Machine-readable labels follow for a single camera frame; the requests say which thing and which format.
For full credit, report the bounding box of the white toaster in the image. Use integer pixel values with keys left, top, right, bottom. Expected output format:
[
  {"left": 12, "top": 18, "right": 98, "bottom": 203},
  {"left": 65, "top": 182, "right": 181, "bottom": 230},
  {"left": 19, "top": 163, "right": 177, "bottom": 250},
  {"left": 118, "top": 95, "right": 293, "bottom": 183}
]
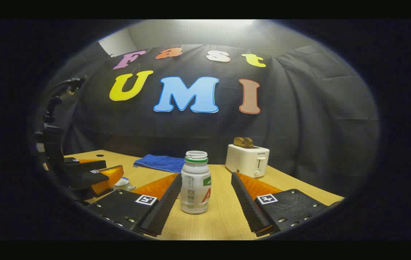
[{"left": 225, "top": 144, "right": 270, "bottom": 178}]

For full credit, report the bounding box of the white plastic water bottle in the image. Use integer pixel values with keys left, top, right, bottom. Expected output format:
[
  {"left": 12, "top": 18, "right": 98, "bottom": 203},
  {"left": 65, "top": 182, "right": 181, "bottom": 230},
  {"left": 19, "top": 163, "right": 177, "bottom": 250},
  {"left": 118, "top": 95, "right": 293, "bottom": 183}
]
[{"left": 180, "top": 151, "right": 212, "bottom": 215}]

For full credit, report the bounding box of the blue towel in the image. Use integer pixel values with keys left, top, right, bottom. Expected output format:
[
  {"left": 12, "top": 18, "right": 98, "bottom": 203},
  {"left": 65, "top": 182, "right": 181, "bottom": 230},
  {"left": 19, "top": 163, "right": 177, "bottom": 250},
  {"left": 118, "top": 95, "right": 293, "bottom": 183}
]
[{"left": 133, "top": 154, "right": 186, "bottom": 174}]

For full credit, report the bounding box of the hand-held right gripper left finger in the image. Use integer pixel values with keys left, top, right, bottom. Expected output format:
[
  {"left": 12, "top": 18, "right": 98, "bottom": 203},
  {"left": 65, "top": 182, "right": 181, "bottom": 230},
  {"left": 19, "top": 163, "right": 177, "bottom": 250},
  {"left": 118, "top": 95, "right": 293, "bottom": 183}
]
[{"left": 86, "top": 173, "right": 183, "bottom": 237}]

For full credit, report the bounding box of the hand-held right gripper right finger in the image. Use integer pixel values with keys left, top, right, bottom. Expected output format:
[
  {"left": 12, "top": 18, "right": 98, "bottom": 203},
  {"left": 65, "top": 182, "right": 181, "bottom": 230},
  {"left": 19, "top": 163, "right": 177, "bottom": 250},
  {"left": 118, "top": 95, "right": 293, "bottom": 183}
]
[{"left": 231, "top": 172, "right": 330, "bottom": 237}]

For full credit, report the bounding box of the white ceramic teacup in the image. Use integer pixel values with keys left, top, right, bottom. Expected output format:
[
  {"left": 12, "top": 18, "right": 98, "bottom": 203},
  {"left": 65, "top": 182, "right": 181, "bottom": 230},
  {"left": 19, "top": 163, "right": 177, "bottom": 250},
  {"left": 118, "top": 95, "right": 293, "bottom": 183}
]
[{"left": 113, "top": 177, "right": 137, "bottom": 192}]

